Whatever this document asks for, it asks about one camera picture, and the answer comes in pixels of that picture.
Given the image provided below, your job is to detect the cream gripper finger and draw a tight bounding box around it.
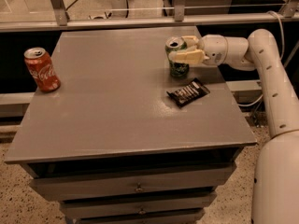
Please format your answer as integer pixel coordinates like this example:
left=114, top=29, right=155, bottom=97
left=182, top=35, right=199, bottom=48
left=168, top=49, right=208, bottom=65

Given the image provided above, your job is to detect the crushed green soda can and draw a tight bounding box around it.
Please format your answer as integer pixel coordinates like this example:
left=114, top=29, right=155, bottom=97
left=165, top=36, right=189, bottom=77

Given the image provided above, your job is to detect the grey metal railing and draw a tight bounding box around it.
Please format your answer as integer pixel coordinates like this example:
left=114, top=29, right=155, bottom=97
left=0, top=0, right=298, bottom=32

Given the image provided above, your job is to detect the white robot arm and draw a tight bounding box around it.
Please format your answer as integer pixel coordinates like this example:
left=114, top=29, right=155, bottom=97
left=169, top=29, right=299, bottom=224

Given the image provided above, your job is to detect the black snack wrapper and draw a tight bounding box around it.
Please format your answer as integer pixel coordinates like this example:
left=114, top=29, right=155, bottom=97
left=167, top=78, right=210, bottom=107

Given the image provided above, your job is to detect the grey drawer cabinet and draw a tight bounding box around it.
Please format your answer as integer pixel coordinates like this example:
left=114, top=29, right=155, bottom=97
left=6, top=27, right=255, bottom=224

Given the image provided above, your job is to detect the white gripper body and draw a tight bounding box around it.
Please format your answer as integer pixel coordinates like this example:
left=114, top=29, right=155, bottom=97
left=199, top=35, right=228, bottom=66

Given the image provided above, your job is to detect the red cola can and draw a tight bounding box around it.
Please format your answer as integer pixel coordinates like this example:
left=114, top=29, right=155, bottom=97
left=24, top=47, right=61, bottom=92

